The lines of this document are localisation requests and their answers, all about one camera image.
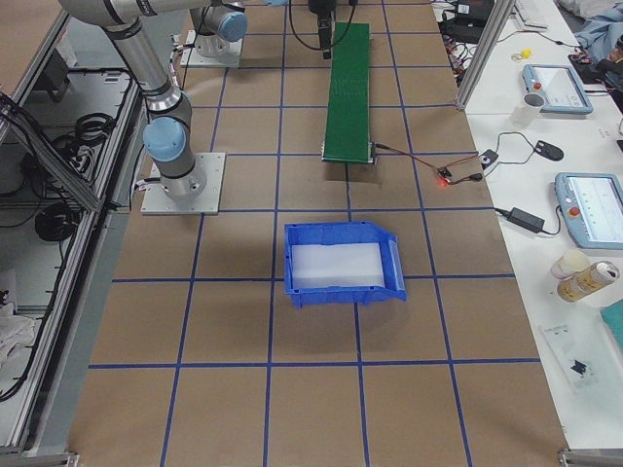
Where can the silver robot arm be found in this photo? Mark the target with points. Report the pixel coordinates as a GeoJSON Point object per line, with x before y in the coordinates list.
{"type": "Point", "coordinates": [218, 26]}
{"type": "Point", "coordinates": [167, 137]}

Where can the teach pendant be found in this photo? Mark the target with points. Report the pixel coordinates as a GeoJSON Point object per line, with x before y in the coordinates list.
{"type": "Point", "coordinates": [559, 86]}
{"type": "Point", "coordinates": [592, 208]}

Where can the teal notebook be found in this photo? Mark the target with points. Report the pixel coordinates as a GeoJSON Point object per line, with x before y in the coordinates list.
{"type": "Point", "coordinates": [612, 316]}

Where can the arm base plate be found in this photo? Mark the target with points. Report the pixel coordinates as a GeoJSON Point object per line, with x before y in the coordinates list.
{"type": "Point", "coordinates": [210, 52]}
{"type": "Point", "coordinates": [196, 193]}

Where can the green conveyor belt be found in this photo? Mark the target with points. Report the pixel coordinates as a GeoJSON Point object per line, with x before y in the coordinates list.
{"type": "Point", "coordinates": [347, 134]}

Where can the yellow drink can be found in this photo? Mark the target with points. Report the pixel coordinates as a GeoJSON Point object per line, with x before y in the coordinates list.
{"type": "Point", "coordinates": [588, 281]}

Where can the cream lidded jar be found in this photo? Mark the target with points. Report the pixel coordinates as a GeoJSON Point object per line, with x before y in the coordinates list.
{"type": "Point", "coordinates": [571, 262]}

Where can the white dial knob module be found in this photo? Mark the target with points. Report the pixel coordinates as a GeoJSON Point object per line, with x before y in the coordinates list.
{"type": "Point", "coordinates": [488, 158]}

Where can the blue plastic bin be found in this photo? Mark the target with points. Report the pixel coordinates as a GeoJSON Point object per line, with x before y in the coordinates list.
{"type": "Point", "coordinates": [341, 263]}

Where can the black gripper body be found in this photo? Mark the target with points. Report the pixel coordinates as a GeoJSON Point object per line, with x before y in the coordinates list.
{"type": "Point", "coordinates": [323, 26]}

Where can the lower teach pendant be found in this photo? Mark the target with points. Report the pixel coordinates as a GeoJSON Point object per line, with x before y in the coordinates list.
{"type": "Point", "coordinates": [592, 208]}

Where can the small red-lit controller board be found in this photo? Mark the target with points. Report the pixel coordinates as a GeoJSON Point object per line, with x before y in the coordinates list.
{"type": "Point", "coordinates": [444, 175]}

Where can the upper teach pendant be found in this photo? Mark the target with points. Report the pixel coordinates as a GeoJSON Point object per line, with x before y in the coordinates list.
{"type": "Point", "coordinates": [559, 86]}

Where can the white plastic cup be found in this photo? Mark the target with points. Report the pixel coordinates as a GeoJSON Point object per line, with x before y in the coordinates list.
{"type": "Point", "coordinates": [527, 110]}

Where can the aluminium frame post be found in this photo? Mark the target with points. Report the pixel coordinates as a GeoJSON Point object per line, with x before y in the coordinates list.
{"type": "Point", "coordinates": [492, 30]}

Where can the black computer mouse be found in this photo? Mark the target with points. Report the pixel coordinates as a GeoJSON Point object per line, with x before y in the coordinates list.
{"type": "Point", "coordinates": [549, 151]}

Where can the clear plastic bag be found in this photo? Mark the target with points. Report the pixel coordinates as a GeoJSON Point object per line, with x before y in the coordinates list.
{"type": "Point", "coordinates": [587, 354]}

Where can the black power adapter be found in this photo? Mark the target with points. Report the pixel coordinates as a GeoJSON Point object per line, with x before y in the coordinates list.
{"type": "Point", "coordinates": [522, 218]}

